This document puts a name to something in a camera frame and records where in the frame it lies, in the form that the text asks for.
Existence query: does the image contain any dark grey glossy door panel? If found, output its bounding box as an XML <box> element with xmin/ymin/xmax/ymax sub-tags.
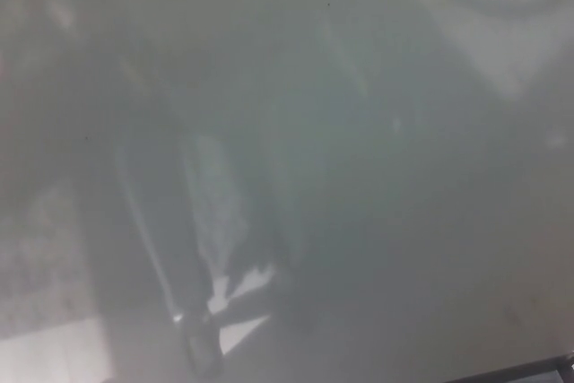
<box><xmin>0</xmin><ymin>0</ymin><xmax>574</xmax><ymax>383</ymax></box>

